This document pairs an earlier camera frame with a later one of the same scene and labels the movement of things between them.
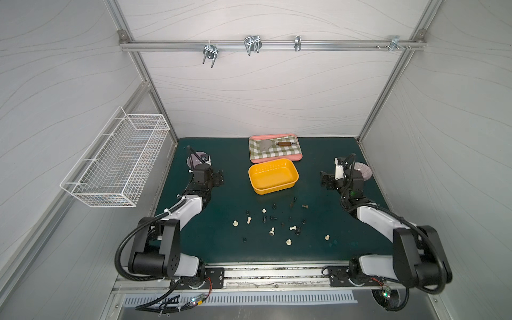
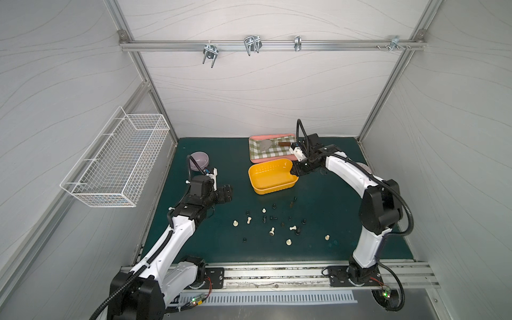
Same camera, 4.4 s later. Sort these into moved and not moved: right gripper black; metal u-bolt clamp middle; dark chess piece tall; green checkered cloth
Moved: right gripper black
Not moved: dark chess piece tall; green checkered cloth; metal u-bolt clamp middle
